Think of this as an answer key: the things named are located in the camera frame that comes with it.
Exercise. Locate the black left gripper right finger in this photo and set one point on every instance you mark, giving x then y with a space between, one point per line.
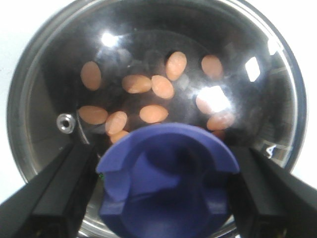
267 201

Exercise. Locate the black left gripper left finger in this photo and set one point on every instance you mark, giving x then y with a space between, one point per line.
53 203

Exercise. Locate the orange ham slices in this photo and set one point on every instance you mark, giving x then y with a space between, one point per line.
162 98

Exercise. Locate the glass lid with blue knob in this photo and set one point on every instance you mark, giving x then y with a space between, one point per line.
165 180

